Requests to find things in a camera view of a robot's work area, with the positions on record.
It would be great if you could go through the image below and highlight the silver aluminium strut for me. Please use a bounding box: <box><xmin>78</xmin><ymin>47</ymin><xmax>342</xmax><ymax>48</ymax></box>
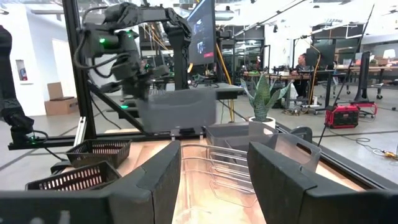
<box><xmin>73</xmin><ymin>116</ymin><xmax>88</xmax><ymax>147</ymax></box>

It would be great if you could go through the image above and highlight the small cardboard box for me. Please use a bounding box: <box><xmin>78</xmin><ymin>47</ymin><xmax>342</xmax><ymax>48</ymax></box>
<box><xmin>47</xmin><ymin>82</ymin><xmax>65</xmax><ymax>101</ymax></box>

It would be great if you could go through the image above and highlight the wooden desk with black legs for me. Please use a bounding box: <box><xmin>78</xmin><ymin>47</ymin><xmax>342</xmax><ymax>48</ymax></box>
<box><xmin>335</xmin><ymin>63</ymin><xmax>398</xmax><ymax>100</ymax></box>

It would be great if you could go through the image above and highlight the black table-edge mount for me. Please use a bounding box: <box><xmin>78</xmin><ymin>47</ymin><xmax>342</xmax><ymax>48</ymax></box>
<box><xmin>170</xmin><ymin>126</ymin><xmax>205</xmax><ymax>140</ymax></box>

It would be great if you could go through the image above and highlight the snake plant in white pot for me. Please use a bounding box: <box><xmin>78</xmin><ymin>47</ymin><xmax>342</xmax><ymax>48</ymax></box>
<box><xmin>240</xmin><ymin>73</ymin><xmax>294</xmax><ymax>130</ymax></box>

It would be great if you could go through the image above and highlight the clear plastic basket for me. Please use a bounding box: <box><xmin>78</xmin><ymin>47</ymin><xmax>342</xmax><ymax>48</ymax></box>
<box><xmin>225</xmin><ymin>120</ymin><xmax>323</xmax><ymax>174</ymax></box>
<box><xmin>180</xmin><ymin>142</ymin><xmax>259</xmax><ymax>194</ymax></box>
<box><xmin>180</xmin><ymin>155</ymin><xmax>259</xmax><ymax>208</ymax></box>

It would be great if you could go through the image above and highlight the large cardboard box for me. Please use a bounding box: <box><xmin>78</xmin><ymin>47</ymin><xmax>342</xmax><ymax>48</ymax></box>
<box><xmin>44</xmin><ymin>96</ymin><xmax>80</xmax><ymax>116</ymax></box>

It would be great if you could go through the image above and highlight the black side table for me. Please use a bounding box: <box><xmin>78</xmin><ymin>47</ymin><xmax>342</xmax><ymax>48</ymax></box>
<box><xmin>189</xmin><ymin>82</ymin><xmax>245</xmax><ymax>100</ymax></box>

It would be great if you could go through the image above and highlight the grey plastic basket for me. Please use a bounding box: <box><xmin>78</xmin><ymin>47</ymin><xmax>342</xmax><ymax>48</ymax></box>
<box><xmin>203</xmin><ymin>121</ymin><xmax>279</xmax><ymax>149</ymax></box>
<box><xmin>136</xmin><ymin>88</ymin><xmax>218</xmax><ymax>134</ymax></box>

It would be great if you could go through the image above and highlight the yellow hanging cable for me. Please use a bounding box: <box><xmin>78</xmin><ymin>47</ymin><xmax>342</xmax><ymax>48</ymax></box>
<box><xmin>215</xmin><ymin>42</ymin><xmax>236</xmax><ymax>123</ymax></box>

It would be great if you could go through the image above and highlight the black office monitor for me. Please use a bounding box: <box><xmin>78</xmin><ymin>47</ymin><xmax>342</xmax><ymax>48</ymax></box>
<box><xmin>306</xmin><ymin>43</ymin><xmax>336</xmax><ymax>71</ymax></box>

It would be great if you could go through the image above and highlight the person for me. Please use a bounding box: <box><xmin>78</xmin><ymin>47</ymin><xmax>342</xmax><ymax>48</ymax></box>
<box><xmin>290</xmin><ymin>52</ymin><xmax>312</xmax><ymax>98</ymax></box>

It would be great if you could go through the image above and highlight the large black monitor screen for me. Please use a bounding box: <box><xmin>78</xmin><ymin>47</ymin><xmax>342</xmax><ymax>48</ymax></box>
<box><xmin>186</xmin><ymin>0</ymin><xmax>217</xmax><ymax>67</ymax></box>

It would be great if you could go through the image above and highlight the thin black slanted pole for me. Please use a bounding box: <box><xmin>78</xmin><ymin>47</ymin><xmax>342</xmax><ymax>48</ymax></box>
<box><xmin>317</xmin><ymin>2</ymin><xmax>376</xmax><ymax>147</ymax></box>

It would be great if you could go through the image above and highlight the red and black equipment box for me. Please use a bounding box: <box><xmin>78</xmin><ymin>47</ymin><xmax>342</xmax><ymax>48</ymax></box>
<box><xmin>325</xmin><ymin>104</ymin><xmax>361</xmax><ymax>129</ymax></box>

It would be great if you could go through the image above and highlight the black rounded bracket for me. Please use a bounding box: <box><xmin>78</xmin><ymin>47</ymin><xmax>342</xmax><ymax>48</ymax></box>
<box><xmin>290</xmin><ymin>125</ymin><xmax>313</xmax><ymax>143</ymax></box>

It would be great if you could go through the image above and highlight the floor cable with yellow plug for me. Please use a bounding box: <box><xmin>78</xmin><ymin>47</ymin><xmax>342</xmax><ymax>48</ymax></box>
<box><xmin>354</xmin><ymin>136</ymin><xmax>398</xmax><ymax>161</ymax></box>

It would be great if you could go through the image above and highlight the black display on red-based stand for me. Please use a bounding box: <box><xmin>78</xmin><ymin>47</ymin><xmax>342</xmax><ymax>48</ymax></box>
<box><xmin>353</xmin><ymin>50</ymin><xmax>379</xmax><ymax>119</ymax></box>

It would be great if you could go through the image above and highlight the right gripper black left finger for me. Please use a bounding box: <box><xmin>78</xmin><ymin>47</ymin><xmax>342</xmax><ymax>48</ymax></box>
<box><xmin>0</xmin><ymin>139</ymin><xmax>182</xmax><ymax>224</ymax></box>

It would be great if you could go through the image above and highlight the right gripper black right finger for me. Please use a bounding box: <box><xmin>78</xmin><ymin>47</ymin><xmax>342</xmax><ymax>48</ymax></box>
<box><xmin>247</xmin><ymin>141</ymin><xmax>398</xmax><ymax>224</ymax></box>

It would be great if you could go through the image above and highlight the black slotted plastic basket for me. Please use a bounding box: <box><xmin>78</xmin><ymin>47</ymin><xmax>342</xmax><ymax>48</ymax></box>
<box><xmin>25</xmin><ymin>161</ymin><xmax>123</xmax><ymax>191</ymax></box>
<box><xmin>65</xmin><ymin>138</ymin><xmax>132</xmax><ymax>169</ymax></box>

